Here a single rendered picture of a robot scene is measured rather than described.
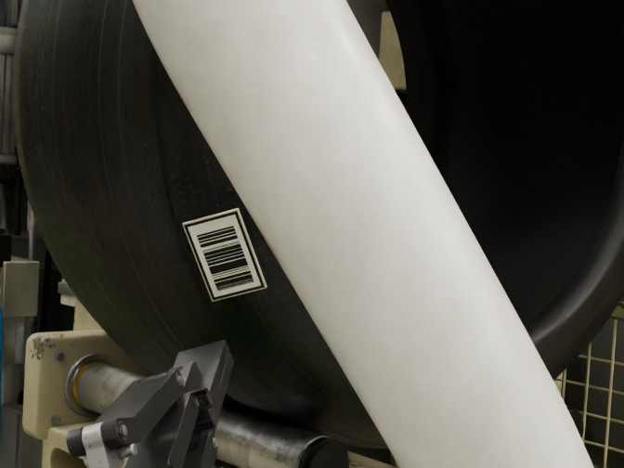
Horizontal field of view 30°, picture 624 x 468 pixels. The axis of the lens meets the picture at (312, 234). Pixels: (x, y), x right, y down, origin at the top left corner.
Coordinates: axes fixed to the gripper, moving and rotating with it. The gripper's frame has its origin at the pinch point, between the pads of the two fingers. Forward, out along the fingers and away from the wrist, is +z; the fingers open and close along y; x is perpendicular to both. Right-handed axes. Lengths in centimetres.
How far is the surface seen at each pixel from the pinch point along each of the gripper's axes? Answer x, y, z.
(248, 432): -5.4, 15.1, 19.4
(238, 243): 0.9, -1.6, 15.1
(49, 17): -10.2, -17.8, 29.4
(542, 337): 17.3, 20.1, 30.9
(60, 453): -28.6, 21.0, 34.0
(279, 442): -2.6, 15.1, 16.9
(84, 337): -23.9, 12.5, 39.3
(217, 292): -1.8, 1.4, 15.1
